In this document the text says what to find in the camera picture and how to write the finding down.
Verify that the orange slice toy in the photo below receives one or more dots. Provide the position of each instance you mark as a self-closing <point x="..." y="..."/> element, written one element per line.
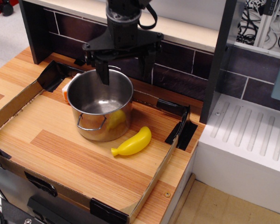
<point x="65" y="88"/>

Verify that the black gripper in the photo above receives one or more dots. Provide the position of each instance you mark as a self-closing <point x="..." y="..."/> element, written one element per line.
<point x="123" y="39"/>

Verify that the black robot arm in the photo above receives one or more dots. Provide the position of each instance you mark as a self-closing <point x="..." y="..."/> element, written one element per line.
<point x="129" y="10"/>

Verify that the yellow toy banana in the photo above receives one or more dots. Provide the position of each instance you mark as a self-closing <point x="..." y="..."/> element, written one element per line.
<point x="134" y="144"/>

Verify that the cardboard fence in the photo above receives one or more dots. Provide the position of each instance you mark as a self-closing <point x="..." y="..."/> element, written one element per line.
<point x="48" y="169"/>

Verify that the white drying rack block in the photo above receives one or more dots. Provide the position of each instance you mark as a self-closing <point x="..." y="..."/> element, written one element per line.
<point x="239" y="152"/>

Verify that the dark vertical post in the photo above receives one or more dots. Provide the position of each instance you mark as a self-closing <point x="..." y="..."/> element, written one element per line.
<point x="214" y="84"/>

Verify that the stainless steel pot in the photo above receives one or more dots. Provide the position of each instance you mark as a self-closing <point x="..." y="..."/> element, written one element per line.
<point x="101" y="112"/>

